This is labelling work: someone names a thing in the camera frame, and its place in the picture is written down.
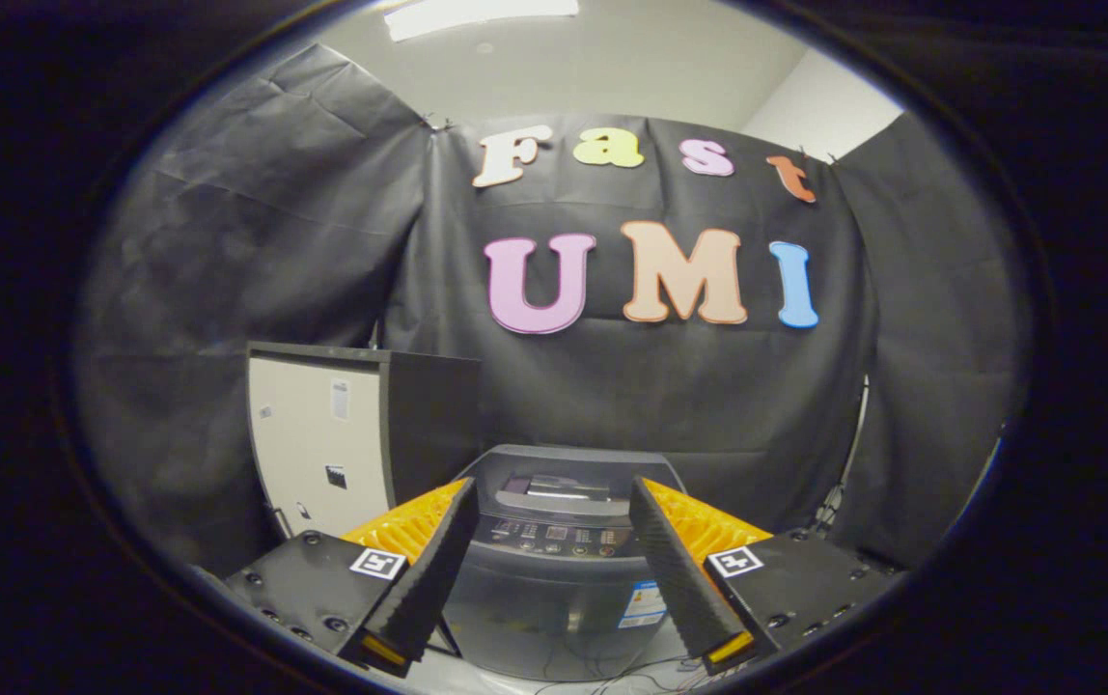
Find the beige cabinet with dark top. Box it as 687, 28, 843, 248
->
245, 341, 483, 542

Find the grey washing machine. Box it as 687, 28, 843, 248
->
438, 444, 709, 681

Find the ceiling light panel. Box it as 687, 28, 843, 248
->
383, 0, 581, 42

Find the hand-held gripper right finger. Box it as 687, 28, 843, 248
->
629, 476, 907, 677

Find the black floor cable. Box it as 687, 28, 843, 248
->
525, 656, 709, 695

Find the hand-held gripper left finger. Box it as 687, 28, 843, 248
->
223, 478, 481, 678

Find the black backdrop cloth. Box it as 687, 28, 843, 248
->
76, 43, 1033, 580

